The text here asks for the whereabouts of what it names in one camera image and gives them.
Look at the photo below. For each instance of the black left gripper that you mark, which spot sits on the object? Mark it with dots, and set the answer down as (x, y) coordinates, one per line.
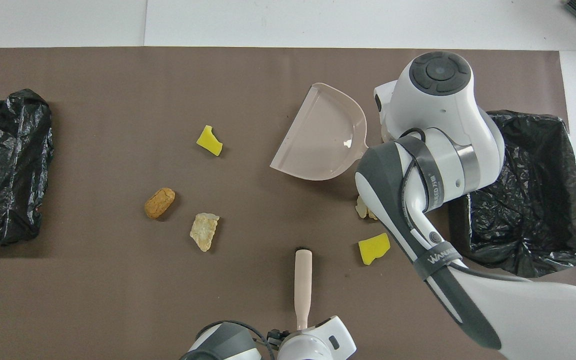
(278, 335)

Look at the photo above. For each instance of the plain yellow sponge piece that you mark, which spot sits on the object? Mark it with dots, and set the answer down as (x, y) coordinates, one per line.
(373, 248)

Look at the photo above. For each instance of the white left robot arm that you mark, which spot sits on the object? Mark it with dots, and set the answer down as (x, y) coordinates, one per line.
(308, 347)

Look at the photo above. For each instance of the brown cork chunk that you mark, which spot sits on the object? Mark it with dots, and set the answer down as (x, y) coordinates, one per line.
(159, 202)

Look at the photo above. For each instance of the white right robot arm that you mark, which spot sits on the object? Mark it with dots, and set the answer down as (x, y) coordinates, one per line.
(438, 115)

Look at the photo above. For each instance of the pale ridged foam chunk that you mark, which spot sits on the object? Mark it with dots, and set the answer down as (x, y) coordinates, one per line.
(204, 231)

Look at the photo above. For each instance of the yellow sponge wedge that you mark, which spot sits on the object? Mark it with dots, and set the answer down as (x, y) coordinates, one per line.
(210, 141)

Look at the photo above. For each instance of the beige plastic dustpan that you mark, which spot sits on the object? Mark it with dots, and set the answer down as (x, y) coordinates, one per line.
(323, 135)

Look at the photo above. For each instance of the bin covered by black bag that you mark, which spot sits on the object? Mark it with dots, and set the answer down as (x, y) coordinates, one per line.
(3, 165)

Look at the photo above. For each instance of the beige hand brush black bristles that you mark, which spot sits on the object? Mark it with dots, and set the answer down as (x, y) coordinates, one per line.
(303, 280)

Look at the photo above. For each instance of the pale paper ball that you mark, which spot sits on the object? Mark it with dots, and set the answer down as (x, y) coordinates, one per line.
(363, 209)

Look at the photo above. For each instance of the open bin with black bag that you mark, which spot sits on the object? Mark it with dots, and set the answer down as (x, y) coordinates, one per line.
(533, 200)

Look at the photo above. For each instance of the brown table mat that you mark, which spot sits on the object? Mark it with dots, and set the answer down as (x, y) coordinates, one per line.
(118, 300)

